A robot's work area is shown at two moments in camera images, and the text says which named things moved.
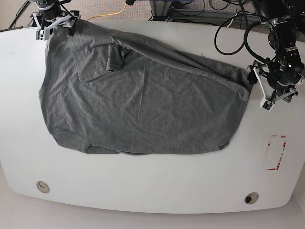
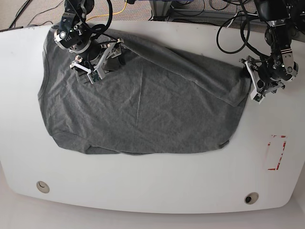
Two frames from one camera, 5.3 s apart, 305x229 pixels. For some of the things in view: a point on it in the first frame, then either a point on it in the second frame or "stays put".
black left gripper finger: [71, 31] → [122, 58]
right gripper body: [278, 78] → [267, 76]
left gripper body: [66, 18] → [96, 65]
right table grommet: [251, 198] stays put
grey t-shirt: [114, 93] stays put
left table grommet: [43, 187] stays put
